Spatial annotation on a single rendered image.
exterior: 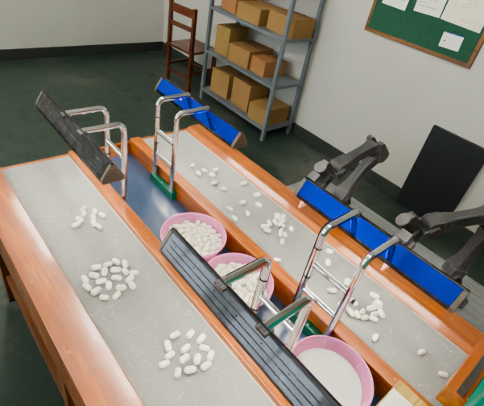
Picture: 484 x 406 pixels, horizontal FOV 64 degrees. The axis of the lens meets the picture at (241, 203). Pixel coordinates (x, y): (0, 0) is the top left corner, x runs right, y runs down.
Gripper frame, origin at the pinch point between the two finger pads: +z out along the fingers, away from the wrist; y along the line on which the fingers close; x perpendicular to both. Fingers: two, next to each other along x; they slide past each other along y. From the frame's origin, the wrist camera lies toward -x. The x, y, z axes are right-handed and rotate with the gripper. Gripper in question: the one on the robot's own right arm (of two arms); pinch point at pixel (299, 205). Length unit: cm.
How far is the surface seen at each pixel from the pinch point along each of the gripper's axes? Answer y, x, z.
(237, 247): -0.4, -16.2, 32.7
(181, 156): -68, -6, 19
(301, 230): 7.2, 3.2, 7.9
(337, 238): 20.9, 6.5, 0.2
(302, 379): 62, -72, 41
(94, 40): -427, 107, -27
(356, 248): 29.3, 8.1, -1.7
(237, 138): -24.1, -35.6, 0.2
